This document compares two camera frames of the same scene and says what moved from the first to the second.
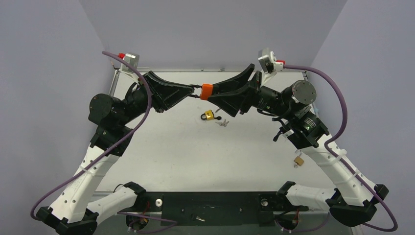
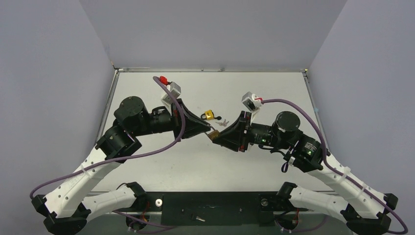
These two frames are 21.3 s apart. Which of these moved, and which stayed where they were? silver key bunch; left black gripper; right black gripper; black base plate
Moved: right black gripper; left black gripper
Stayed: black base plate; silver key bunch
